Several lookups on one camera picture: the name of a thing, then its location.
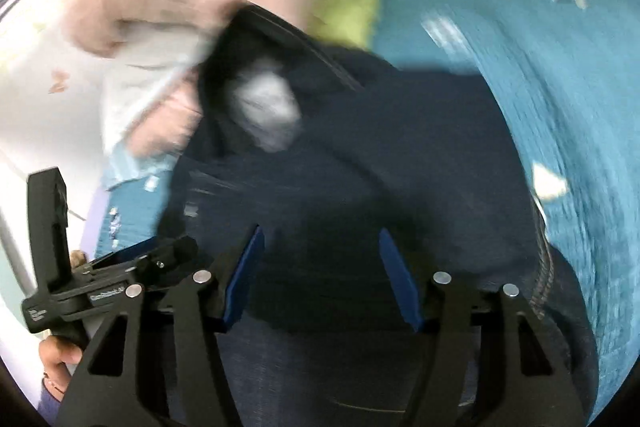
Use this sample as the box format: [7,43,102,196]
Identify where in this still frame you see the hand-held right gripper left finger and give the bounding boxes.
[53,224,266,427]

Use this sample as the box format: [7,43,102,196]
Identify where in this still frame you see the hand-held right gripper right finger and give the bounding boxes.
[377,227,590,427]

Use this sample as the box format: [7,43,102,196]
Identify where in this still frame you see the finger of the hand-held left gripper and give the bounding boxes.
[90,235,199,294]

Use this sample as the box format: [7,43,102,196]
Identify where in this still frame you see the dark navy pants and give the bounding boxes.
[159,3,601,427]

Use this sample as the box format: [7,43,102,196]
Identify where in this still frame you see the person's left hand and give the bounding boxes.
[38,336,85,397]

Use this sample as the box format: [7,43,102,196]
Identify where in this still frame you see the white floral bed sheet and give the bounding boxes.
[0,0,118,388]

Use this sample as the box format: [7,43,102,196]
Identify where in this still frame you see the white cloth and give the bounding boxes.
[99,21,217,160]

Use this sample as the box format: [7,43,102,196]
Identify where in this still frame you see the teal patterned blanket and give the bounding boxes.
[94,0,640,425]

